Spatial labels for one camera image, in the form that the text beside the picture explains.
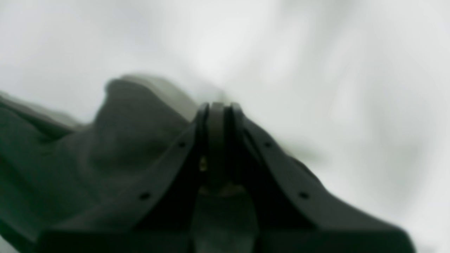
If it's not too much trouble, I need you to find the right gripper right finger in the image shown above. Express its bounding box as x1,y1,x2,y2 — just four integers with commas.
225,103,415,253

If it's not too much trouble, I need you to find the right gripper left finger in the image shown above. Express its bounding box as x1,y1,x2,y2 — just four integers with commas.
37,103,224,253

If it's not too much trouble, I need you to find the dark grey T-shirt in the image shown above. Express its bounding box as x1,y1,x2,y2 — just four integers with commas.
1,74,198,253

